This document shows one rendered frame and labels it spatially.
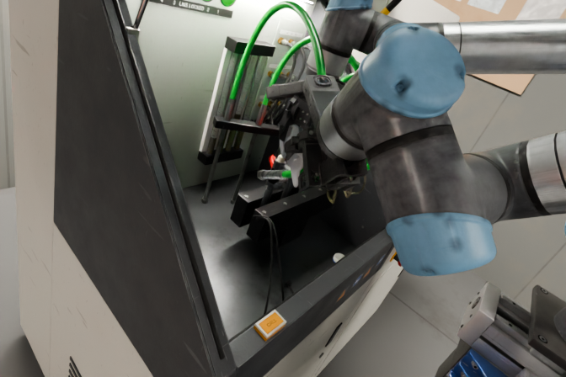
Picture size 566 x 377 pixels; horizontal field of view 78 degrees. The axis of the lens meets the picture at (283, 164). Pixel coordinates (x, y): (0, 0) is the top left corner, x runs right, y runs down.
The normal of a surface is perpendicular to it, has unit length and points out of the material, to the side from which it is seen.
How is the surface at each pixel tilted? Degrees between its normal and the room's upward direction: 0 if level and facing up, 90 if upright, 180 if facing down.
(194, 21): 90
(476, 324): 90
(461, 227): 54
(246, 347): 0
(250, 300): 0
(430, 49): 45
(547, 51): 94
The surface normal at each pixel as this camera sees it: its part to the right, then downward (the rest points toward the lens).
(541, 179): -0.78, -0.02
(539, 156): -0.77, -0.36
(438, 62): 0.21, -0.25
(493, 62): -0.15, 0.76
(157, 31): 0.71, 0.52
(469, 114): -0.60, 0.19
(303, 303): 0.32, -0.83
